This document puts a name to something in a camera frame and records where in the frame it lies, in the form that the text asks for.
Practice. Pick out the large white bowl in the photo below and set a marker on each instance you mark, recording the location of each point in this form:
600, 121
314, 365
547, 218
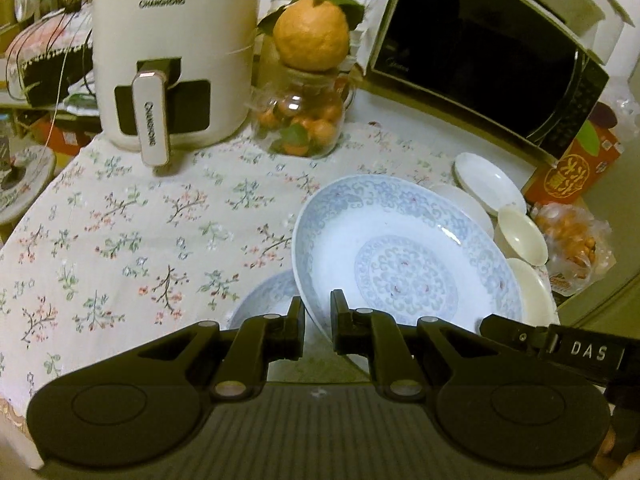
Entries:
465, 205

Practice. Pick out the glass jar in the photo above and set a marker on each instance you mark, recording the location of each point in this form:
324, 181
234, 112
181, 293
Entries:
300, 85

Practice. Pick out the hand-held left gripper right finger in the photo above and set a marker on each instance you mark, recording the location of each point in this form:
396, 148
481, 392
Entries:
338, 312

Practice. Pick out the small white bowl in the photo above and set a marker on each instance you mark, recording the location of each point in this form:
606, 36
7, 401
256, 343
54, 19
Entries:
522, 235

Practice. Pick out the floral tablecloth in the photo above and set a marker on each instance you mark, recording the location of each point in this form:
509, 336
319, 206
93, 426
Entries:
125, 235

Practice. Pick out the round patterned lid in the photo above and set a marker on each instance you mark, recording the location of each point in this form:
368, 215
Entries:
25, 185

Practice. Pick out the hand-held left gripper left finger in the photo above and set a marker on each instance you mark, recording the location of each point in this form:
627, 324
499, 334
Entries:
298, 312

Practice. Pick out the white air fryer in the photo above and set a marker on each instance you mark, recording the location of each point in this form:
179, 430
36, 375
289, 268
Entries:
200, 35

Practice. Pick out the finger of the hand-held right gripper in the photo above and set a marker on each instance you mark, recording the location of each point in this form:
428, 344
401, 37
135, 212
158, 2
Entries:
515, 336

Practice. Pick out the pink crochet-covered cushion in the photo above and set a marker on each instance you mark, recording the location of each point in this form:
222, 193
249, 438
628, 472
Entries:
45, 45

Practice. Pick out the white plate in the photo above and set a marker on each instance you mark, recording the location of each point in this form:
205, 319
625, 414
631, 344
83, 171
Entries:
537, 292
492, 182

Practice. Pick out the black microwave oven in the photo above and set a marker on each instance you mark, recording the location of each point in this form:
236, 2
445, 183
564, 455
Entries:
475, 50

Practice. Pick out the small blue patterned plate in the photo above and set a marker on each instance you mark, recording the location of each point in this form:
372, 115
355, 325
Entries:
265, 295

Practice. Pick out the red carton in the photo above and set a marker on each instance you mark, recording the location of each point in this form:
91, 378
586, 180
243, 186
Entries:
575, 170

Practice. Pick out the large blue patterned plate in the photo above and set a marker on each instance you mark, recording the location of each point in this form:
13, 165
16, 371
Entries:
400, 240

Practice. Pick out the pile of small oranges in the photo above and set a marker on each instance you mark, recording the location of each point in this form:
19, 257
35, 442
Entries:
310, 130

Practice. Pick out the large orange with leaves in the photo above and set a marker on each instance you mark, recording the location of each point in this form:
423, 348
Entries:
310, 35

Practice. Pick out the plastic bag of oranges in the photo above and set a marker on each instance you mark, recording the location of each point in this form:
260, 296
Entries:
570, 240

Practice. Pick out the clear plastic bag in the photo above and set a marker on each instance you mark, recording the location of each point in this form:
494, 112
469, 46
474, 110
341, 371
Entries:
627, 110

